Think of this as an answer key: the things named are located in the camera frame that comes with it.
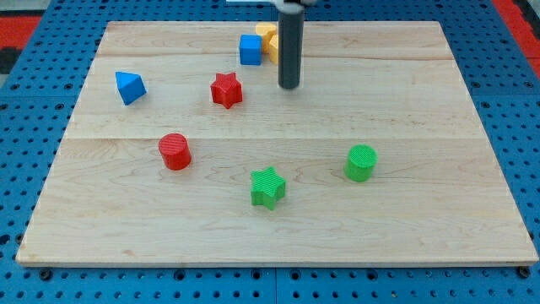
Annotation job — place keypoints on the blue cube block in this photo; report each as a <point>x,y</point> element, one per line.
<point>250,48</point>

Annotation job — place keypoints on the green star block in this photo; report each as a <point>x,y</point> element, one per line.
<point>267,188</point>

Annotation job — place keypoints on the red star block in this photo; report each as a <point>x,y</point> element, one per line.
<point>226,90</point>

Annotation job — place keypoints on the green cylinder block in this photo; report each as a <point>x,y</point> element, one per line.
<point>360,163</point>

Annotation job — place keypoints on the red cylinder block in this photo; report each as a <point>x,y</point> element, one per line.
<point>175,152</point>

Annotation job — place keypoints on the wooden board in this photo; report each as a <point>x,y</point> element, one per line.
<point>436,197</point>

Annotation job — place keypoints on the yellow block beside rod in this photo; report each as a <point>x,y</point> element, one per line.
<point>273,52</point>

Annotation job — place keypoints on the yellow block rear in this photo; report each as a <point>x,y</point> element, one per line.
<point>266,30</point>

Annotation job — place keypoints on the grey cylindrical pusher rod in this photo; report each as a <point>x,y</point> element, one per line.
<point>290,33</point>

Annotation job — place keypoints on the blue triangular prism block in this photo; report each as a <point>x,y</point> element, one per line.
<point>130,86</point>

